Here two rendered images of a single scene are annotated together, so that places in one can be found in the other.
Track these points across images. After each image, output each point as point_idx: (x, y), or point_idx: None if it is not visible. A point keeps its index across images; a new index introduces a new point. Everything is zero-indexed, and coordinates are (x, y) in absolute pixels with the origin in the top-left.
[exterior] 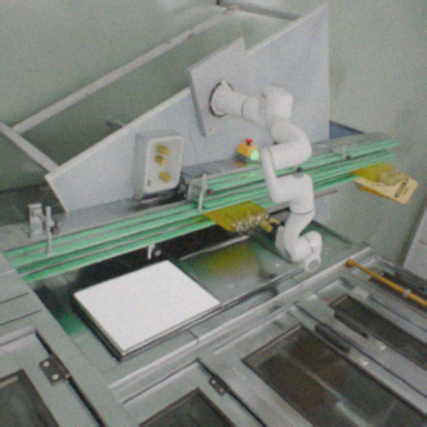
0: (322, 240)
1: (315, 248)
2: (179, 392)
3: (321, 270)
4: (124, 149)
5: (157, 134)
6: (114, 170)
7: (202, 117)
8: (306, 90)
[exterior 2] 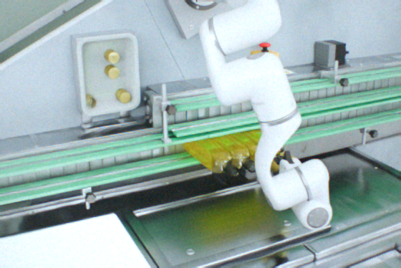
0: (387, 192)
1: (312, 187)
2: None
3: (361, 233)
4: (56, 57)
5: (98, 34)
6: (46, 86)
7: (173, 10)
8: None
